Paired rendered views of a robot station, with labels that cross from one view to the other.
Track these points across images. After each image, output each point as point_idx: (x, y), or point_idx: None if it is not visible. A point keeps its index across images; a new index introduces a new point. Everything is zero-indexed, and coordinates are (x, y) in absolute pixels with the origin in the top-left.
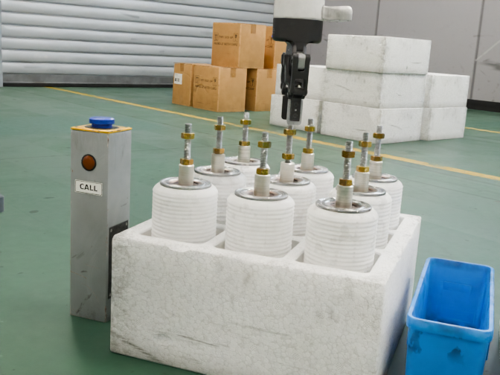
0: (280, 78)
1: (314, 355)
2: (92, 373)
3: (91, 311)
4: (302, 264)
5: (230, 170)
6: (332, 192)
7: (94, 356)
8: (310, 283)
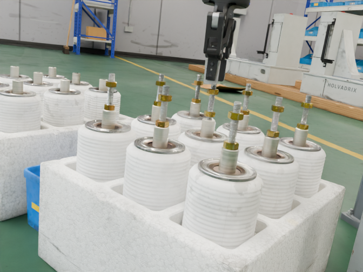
0: (228, 43)
1: None
2: (329, 255)
3: None
4: None
5: (254, 153)
6: (179, 125)
7: (335, 269)
8: None
